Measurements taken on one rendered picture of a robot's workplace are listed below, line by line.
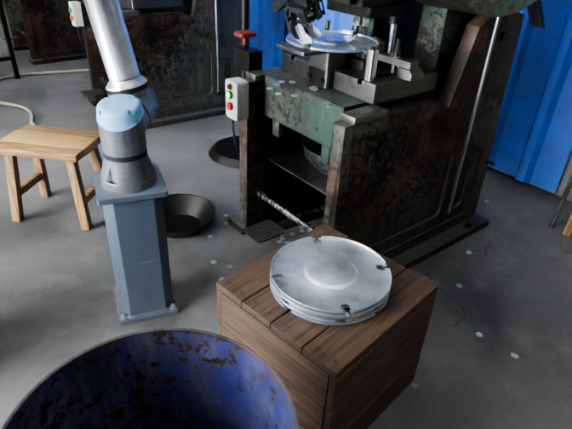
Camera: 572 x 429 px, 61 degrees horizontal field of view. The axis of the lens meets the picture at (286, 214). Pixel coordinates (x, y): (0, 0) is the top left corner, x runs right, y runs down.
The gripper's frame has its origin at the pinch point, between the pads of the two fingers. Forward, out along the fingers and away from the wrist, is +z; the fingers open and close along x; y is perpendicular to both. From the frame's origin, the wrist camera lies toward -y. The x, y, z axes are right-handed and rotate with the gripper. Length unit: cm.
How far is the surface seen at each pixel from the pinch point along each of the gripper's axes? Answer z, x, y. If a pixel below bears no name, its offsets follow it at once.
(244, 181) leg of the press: 50, -26, -27
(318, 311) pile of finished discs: 19, -55, 54
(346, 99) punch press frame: 16.9, 1.0, 10.4
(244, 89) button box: 15.6, -12.1, -24.6
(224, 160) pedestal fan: 81, -9, -84
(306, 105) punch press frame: 18.5, -5.8, -1.3
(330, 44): 4.9, 8.1, 0.5
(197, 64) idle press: 67, 30, -154
